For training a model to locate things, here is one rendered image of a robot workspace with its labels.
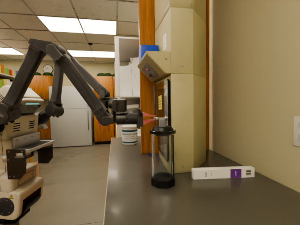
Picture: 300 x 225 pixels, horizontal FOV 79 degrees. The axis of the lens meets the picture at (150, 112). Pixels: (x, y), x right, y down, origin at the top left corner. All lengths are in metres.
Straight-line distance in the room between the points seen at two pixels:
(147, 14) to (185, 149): 0.88
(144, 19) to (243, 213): 1.14
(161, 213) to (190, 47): 0.70
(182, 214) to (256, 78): 0.73
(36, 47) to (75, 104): 4.89
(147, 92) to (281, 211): 0.88
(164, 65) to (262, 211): 0.65
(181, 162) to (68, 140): 5.21
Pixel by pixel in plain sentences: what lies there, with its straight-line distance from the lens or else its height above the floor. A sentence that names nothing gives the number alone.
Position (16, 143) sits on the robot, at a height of 1.07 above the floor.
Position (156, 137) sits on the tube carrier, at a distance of 0.72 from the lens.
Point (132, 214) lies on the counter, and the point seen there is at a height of 0.94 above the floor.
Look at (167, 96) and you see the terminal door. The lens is 0.85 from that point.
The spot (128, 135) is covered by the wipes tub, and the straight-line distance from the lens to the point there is 1.48.
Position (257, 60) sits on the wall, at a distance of 1.06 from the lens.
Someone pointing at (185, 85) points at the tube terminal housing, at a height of 1.36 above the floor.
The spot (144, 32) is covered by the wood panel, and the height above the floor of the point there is 1.73.
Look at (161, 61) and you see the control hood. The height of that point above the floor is 1.46.
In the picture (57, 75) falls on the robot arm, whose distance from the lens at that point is 1.46.
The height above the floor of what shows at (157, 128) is 1.18.
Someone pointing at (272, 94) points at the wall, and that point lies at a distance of 0.98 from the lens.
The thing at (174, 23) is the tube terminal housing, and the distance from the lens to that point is 0.93.
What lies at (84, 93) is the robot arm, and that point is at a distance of 0.90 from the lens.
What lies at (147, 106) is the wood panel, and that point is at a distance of 1.20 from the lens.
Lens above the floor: 1.28
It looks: 3 degrees down
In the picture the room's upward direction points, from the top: 1 degrees counter-clockwise
